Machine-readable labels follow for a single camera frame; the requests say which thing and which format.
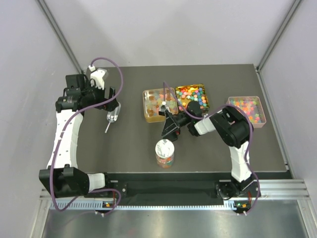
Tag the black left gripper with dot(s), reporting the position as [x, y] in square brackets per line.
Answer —
[109, 98]

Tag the round silver jar lid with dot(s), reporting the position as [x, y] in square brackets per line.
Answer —
[164, 148]

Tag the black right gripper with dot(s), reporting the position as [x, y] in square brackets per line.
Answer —
[171, 130]

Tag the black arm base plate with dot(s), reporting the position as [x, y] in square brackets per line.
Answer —
[215, 185]

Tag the pink candy tin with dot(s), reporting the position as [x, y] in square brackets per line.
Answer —
[252, 107]

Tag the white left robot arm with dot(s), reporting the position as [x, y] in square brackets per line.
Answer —
[62, 177]

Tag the clear glass jar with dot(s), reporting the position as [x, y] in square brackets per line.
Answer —
[165, 162]

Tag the gold popsicle candy tin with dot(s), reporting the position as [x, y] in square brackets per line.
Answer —
[152, 102]

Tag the dark green star candy tin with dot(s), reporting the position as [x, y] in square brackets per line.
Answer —
[196, 92]

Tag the silver metal scoop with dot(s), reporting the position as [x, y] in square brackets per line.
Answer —
[113, 116]

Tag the grey slotted cable duct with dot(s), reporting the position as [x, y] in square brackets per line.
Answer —
[105, 205]

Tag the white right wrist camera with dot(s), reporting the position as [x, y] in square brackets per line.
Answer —
[163, 109]

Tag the aluminium frame rail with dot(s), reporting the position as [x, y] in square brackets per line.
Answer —
[274, 188]

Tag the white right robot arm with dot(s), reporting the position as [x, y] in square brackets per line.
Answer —
[233, 128]

